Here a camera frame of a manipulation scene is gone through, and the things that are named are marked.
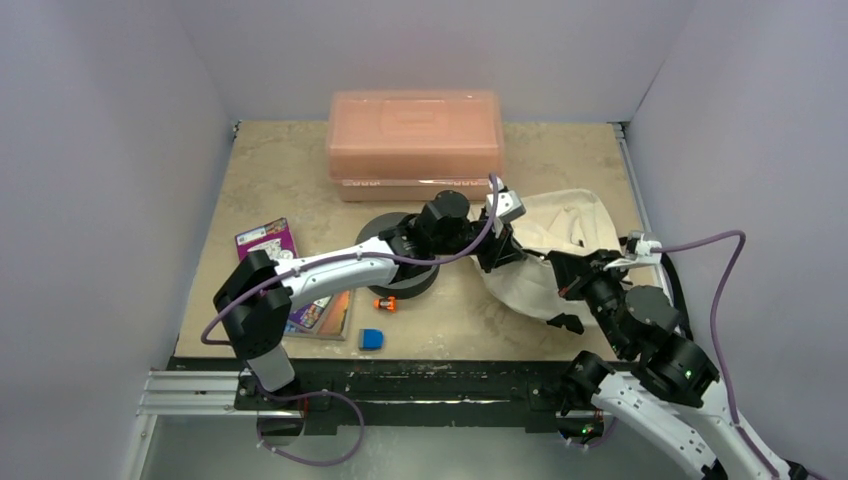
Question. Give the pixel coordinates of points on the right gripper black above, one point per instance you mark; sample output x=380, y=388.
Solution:
x=573, y=279

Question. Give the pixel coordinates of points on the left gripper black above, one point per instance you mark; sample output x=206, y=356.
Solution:
x=499, y=251

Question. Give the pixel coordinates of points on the purple treehouse book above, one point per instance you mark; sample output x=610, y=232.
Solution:
x=276, y=240

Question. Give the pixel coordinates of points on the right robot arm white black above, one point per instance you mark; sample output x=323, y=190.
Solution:
x=681, y=404

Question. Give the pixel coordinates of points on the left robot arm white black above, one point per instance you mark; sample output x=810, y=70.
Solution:
x=255, y=302

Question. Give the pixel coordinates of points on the black filament spool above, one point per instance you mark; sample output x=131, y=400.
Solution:
x=410, y=280

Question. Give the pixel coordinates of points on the small orange toy car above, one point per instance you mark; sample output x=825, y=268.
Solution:
x=386, y=304

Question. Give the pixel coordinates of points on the blue eraser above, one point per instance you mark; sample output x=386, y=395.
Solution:
x=370, y=339

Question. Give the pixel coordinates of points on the pink translucent storage box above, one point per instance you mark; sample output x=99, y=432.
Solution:
x=409, y=145

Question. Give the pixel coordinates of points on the orange cover book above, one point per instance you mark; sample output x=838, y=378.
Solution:
x=336, y=314

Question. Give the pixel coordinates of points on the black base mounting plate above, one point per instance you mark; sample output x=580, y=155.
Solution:
x=328, y=394

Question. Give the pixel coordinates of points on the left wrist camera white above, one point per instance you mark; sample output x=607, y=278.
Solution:
x=503, y=208

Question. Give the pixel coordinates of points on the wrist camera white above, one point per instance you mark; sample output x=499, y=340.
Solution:
x=503, y=208
x=639, y=249

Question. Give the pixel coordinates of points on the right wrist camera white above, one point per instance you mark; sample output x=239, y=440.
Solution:
x=639, y=249

